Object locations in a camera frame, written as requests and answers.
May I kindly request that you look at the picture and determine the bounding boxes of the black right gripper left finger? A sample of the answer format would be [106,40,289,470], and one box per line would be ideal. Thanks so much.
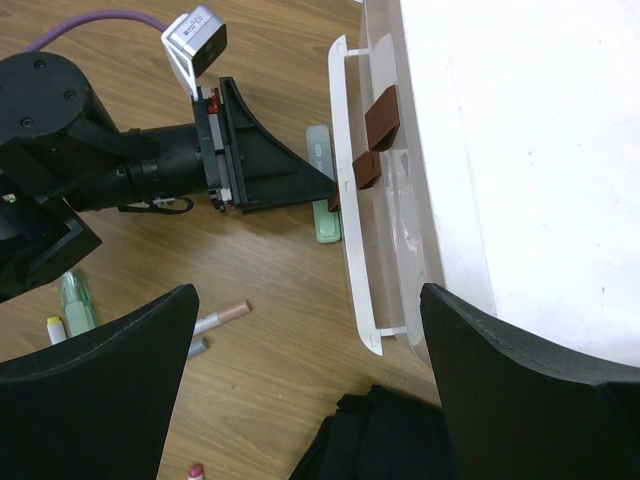
[1,285,199,479]

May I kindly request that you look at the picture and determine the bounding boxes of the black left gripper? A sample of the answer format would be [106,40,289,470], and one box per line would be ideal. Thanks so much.
[193,77,316,214]

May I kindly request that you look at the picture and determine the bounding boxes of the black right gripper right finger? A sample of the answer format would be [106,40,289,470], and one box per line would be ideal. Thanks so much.
[420,283,639,479]

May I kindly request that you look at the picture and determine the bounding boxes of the white bottom drawer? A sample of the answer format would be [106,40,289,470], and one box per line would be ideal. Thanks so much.
[326,32,441,366]

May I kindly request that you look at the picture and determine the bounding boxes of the white drawer cabinet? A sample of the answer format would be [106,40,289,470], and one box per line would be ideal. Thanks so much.
[360,0,640,371]

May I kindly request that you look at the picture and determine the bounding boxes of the yellow tip marker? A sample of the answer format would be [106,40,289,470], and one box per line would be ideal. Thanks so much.
[46,316,67,345]

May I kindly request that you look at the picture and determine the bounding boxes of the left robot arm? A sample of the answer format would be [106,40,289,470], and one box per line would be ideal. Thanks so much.
[1,52,336,301]

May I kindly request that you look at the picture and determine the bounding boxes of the green grey highlighter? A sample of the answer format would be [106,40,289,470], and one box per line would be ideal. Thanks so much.
[306,125,342,244]

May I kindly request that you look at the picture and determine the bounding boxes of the pink tip marker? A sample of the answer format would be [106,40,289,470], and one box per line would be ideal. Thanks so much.
[188,463,205,480]

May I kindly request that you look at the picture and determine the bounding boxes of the grey tip marker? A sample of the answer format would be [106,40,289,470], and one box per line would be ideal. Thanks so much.
[187,338,210,359]

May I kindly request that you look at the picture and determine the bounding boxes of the black folded cloth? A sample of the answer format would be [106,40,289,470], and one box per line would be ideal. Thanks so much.
[290,385,459,480]

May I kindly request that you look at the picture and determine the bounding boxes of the beige tip marker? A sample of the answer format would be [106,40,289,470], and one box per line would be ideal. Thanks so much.
[193,301,252,337]

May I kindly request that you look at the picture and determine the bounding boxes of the brown bottom drawer handle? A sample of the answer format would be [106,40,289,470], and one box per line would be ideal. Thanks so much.
[327,194,341,213]

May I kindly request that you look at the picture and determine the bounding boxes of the brown drawer handle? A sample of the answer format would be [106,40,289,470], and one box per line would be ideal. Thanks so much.
[327,194,341,213]
[365,85,401,152]
[352,151,381,190]

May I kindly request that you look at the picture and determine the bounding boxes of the brown middle drawer handle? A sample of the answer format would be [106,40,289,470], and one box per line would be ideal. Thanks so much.
[352,151,381,190]

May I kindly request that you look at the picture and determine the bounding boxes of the brown top drawer handle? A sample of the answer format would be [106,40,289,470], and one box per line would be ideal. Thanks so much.
[365,85,401,152]

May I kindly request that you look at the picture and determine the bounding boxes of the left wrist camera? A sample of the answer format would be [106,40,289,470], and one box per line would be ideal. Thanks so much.
[161,4,227,101]

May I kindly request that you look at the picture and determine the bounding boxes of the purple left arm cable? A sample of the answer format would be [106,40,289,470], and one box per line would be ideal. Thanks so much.
[24,10,174,53]

